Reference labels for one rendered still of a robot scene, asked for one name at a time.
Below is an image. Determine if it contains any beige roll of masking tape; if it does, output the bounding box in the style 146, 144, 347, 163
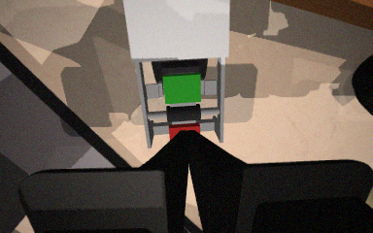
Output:
366, 187, 373, 208

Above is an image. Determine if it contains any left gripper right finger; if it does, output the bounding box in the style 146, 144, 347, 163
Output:
187, 130, 373, 233

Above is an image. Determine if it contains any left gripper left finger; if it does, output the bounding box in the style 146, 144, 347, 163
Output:
18, 130, 188, 233

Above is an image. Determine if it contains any wooden dolly with black caster wheels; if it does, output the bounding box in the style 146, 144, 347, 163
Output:
123, 0, 373, 149

